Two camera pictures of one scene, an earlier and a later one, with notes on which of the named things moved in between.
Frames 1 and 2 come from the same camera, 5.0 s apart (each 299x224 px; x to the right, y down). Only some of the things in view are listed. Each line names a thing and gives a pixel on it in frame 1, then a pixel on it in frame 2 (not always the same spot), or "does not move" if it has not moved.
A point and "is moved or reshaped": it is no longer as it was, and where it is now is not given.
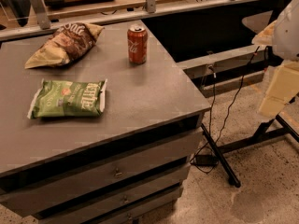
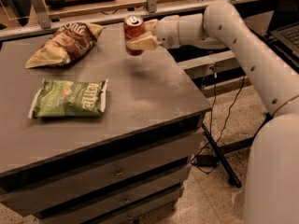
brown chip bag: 71,40 does not move
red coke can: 137,45 is moved or reshaped
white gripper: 287,32 -> 167,31
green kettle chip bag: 64,99 does not move
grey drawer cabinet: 127,164 does not move
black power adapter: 205,160 does not move
